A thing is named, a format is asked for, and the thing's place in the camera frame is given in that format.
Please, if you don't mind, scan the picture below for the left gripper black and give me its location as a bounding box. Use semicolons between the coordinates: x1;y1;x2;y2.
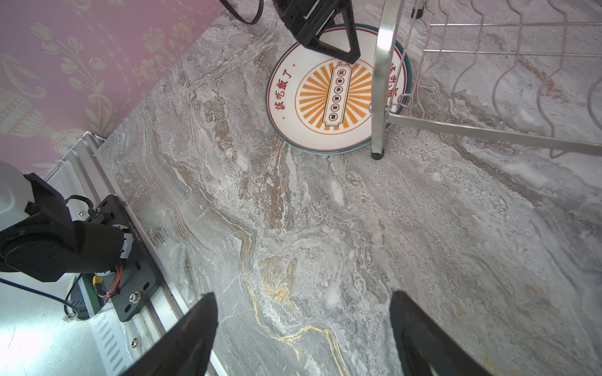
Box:
273;0;361;64

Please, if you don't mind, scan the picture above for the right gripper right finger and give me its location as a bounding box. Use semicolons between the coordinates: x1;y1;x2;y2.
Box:
390;291;489;375

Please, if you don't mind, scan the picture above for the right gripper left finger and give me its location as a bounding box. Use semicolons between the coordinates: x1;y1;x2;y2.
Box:
125;292;219;376

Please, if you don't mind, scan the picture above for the orange sunburst plate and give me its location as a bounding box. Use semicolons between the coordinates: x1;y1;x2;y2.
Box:
265;23;413;156

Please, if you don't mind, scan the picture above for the steel two-tier dish rack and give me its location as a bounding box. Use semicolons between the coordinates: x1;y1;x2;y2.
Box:
370;1;601;158

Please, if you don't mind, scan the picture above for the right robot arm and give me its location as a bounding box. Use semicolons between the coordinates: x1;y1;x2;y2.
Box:
1;163;485;375

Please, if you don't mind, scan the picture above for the aluminium mounting rail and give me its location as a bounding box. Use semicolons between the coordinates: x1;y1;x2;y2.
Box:
45;132;189;375

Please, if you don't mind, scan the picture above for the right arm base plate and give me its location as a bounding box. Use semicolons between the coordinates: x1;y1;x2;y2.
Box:
92;195;163;322

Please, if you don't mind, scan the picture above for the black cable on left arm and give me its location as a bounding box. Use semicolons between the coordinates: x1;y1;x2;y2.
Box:
218;0;265;27

